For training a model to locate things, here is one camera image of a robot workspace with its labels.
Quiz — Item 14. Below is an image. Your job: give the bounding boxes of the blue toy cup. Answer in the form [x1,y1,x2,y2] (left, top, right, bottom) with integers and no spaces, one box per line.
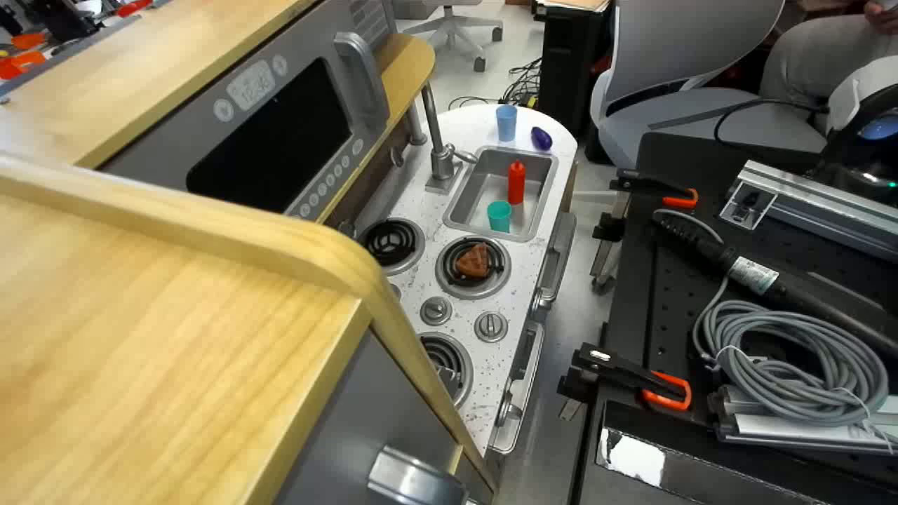
[493,102,520,145]

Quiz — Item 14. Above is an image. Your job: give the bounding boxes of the orange toy item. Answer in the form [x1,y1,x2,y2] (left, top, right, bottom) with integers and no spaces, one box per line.
[0,26,51,81]

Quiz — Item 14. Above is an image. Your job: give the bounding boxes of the white speckled toy kitchen counter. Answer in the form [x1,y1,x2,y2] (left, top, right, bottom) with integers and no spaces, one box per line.
[347,102,583,460]

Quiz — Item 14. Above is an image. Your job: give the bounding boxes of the brown toy food piece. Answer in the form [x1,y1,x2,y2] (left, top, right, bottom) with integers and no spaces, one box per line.
[452,239,493,287]

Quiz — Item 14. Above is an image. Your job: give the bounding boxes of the black cabinet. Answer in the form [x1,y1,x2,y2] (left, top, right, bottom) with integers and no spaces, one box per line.
[530,0,614,143]

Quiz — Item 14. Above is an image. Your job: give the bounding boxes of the grey toy sink basin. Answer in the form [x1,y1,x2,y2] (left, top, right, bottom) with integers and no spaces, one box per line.
[440,145,562,245]

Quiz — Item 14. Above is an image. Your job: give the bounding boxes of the grey microwave door handle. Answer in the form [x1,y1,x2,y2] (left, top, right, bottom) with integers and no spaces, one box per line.
[330,32,392,140]

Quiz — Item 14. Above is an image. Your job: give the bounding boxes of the black perforated breadboard table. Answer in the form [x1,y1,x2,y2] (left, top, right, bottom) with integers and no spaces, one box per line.
[573,130,898,505]

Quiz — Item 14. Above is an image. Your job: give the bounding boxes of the coiled grey cable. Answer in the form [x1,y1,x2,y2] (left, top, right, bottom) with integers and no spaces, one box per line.
[691,275,893,430]

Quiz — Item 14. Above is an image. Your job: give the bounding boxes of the green toy cup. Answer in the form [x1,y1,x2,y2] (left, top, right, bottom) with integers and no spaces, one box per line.
[486,199,517,235]

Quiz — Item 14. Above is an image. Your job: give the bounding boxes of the black toy stove burner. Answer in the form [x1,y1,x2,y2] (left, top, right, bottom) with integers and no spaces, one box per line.
[434,232,513,303]
[417,332,476,411]
[360,216,430,279]

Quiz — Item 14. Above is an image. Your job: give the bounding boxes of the metal cabinet handle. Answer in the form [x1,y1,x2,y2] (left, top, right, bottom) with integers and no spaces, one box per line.
[364,446,471,505]

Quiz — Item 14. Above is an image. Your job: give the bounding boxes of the red toy bottle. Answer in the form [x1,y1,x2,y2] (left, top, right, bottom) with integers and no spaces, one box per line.
[506,157,530,207]

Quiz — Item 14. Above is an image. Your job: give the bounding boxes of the white office chair base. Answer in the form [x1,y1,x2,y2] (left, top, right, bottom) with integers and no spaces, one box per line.
[401,0,507,77]

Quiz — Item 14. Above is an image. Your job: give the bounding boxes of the small wooden shelf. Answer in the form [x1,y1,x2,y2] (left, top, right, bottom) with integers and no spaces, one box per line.
[372,35,440,130]

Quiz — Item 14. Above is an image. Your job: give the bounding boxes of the wooden toy kitchen cabinet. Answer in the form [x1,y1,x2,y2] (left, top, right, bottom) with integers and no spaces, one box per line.
[0,151,500,505]

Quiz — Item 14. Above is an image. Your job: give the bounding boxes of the black orange bar clamp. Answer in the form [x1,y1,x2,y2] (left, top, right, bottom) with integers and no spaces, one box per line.
[610,168,702,213]
[556,343,695,419]

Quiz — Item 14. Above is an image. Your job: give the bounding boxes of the small black bracket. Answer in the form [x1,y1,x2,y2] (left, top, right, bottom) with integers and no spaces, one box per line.
[590,211,631,294]

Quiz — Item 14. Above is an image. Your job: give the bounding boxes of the short aluminium profile rail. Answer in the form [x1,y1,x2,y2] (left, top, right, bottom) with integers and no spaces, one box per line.
[711,388,898,458]

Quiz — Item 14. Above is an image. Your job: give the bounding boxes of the wooden bar counter top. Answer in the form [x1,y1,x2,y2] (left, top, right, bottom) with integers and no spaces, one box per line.
[0,0,325,171]

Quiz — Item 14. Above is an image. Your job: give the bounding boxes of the grey toy kitchen faucet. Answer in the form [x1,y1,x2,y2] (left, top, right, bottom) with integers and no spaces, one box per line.
[416,81,468,193]

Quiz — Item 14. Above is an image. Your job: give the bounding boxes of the black cylindrical tool handle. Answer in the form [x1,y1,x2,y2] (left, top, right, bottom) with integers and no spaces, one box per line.
[652,206,898,360]

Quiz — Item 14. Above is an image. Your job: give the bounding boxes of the grey toy microwave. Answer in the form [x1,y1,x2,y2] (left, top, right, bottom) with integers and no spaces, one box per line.
[96,0,401,228]

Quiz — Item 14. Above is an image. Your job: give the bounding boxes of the black floor cables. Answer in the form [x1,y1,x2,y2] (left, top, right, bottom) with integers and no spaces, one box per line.
[500,53,548,108]

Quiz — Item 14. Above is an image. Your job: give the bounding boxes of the long aluminium profile rail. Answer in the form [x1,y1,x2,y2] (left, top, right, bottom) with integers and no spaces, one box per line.
[718,157,898,265]

